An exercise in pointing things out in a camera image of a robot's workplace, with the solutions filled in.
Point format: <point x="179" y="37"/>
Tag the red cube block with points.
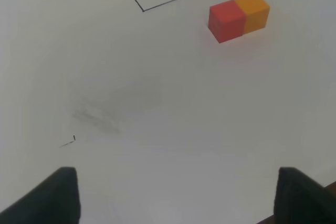
<point x="226" y="21"/>

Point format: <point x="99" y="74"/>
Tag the orange cube block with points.
<point x="256" y="12"/>

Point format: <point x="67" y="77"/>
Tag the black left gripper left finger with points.
<point x="55" y="200"/>

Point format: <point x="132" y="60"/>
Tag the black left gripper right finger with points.
<point x="300" y="199"/>

